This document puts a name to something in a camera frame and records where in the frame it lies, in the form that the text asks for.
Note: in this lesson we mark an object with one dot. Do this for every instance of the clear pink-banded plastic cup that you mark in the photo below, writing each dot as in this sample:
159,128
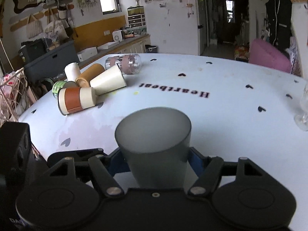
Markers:
128,63

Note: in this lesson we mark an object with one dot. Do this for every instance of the pink pouf seat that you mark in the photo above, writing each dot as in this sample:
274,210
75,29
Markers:
264,54

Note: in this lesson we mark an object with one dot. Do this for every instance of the small drawer organiser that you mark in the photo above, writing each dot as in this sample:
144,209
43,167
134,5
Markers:
136,17

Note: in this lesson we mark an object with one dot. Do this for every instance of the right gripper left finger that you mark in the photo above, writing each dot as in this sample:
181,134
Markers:
103,169

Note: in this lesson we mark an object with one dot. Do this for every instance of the clear stemmed glass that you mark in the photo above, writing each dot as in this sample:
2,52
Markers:
301,119

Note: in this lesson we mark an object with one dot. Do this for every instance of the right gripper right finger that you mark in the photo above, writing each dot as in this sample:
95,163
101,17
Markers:
207,170

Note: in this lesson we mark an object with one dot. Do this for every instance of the cream cup with brown sleeve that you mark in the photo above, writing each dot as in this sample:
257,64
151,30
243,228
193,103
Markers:
75,99

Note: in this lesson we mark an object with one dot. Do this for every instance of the white box on counter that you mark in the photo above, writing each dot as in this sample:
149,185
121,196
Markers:
87,53

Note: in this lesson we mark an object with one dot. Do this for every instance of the white paper cup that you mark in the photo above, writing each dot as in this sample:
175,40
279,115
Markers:
72,71

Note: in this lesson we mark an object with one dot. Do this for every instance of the grey storage bin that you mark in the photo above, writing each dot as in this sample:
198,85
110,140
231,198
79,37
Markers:
40,64

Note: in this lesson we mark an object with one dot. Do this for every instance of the black hanging coat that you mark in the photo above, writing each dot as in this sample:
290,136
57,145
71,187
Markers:
279,23

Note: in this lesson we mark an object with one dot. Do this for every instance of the cream paper cup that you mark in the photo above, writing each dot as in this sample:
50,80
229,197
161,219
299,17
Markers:
108,81

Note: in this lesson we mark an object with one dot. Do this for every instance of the wire basket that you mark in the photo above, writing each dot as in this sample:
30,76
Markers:
14,96

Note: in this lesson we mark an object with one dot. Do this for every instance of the dark grey plastic cup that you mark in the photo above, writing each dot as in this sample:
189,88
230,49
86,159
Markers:
155,143

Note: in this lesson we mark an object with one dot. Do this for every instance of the green labelled cup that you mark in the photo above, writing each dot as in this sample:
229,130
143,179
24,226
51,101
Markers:
62,84

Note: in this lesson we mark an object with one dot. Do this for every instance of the tan brown paper cup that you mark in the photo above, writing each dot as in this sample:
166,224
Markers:
83,80

